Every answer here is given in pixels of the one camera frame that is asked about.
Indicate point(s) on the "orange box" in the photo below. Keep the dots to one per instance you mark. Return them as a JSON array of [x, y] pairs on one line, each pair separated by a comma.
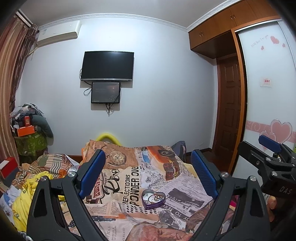
[[26, 130]]

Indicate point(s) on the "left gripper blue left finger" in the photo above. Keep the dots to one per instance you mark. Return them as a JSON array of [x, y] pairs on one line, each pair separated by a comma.
[[46, 220]]

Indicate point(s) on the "dark blue cap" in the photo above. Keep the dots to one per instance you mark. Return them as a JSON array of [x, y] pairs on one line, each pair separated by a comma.
[[180, 150]]

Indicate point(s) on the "striped brown curtain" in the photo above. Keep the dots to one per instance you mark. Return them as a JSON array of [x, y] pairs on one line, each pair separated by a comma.
[[17, 40]]

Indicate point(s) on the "purple heart-shaped tin box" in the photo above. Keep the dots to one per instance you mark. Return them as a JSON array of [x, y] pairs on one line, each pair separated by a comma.
[[152, 199]]

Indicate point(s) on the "red box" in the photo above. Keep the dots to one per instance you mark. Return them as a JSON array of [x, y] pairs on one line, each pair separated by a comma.
[[8, 166]]

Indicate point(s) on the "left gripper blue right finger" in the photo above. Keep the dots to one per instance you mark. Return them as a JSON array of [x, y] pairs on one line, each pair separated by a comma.
[[250, 220]]

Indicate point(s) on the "small black wall monitor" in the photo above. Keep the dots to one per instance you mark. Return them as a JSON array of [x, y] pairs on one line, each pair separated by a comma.
[[105, 92]]

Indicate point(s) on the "yellow foam tube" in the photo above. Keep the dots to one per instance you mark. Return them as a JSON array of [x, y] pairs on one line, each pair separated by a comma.
[[110, 137]]

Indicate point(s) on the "green camouflage bag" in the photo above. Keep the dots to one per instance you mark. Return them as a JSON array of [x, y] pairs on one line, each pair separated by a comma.
[[30, 147]]

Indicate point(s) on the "brown wooden door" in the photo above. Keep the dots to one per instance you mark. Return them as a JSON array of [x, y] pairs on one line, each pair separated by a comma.
[[228, 113]]

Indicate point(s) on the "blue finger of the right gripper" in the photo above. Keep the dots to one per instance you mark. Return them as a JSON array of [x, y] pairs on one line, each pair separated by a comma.
[[269, 144]]

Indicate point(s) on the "wooden overhead cabinet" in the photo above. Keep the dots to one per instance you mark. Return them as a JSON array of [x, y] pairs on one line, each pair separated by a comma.
[[213, 38]]

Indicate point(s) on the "newspaper print bed cover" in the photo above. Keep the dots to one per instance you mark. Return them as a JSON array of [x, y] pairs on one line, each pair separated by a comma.
[[115, 203]]

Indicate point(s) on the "yellow cloth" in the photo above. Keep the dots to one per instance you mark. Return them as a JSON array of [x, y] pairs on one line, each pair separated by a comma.
[[22, 203]]

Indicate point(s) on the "wall-mounted black television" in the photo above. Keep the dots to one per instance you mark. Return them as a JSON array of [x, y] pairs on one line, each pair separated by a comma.
[[107, 65]]

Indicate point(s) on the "right hand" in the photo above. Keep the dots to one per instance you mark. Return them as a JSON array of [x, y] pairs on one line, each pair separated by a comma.
[[272, 204]]

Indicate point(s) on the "white air conditioner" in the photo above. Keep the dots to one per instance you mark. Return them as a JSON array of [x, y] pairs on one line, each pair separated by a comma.
[[58, 33]]

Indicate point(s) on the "striped patchwork cloth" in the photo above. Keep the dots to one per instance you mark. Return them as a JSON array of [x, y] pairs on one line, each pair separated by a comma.
[[56, 164]]

